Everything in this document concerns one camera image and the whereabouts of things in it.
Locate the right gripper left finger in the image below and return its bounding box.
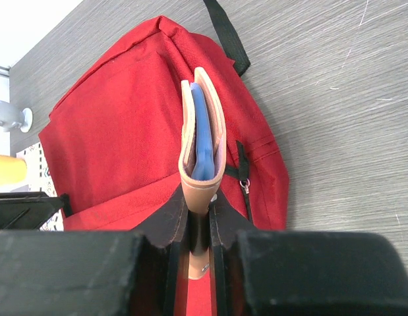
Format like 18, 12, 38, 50
0, 188, 189, 315

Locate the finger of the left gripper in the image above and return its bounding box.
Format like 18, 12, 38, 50
0, 192, 64, 230

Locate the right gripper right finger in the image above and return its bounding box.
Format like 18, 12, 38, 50
209, 193, 408, 315

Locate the red backpack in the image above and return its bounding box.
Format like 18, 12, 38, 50
40, 1, 289, 315

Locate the patterned placemat cloth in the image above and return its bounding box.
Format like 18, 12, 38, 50
16, 142, 64, 231

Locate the yellow mug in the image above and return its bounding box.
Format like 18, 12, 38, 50
0, 155, 28, 186

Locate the light blue cup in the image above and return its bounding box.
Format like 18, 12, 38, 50
0, 100, 33, 133

